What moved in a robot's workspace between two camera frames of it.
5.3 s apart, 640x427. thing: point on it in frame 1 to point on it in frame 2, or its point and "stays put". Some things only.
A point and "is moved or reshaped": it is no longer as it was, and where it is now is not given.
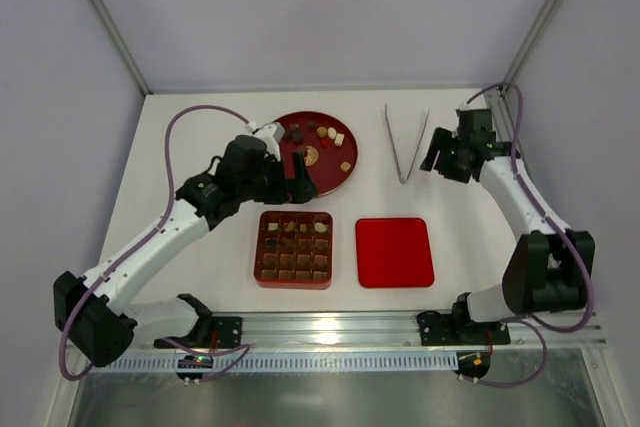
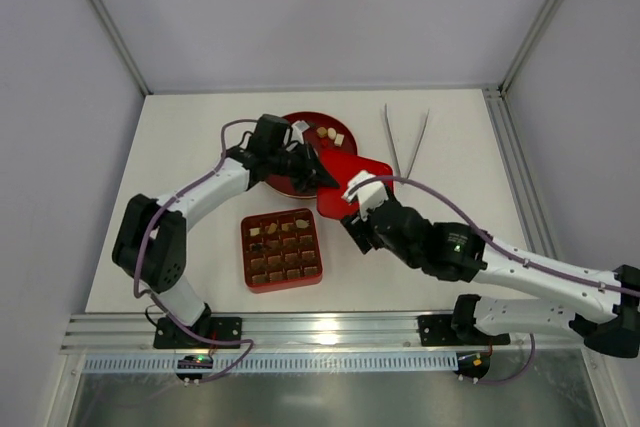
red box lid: [393, 253] to [343, 167]
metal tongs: [399, 173] stays put
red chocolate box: [293, 250] is moved or reshaped
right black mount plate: [437, 329] stays put
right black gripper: [445, 159] to [361, 226]
